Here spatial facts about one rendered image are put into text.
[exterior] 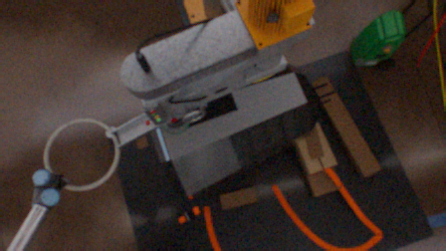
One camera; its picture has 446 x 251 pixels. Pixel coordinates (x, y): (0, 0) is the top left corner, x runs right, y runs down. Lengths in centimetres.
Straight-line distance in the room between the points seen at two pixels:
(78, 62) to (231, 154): 199
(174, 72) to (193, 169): 103
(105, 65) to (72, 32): 51
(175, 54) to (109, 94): 200
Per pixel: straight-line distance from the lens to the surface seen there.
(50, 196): 225
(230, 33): 189
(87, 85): 390
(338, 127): 348
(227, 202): 325
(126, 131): 262
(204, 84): 211
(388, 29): 345
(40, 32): 434
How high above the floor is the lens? 338
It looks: 75 degrees down
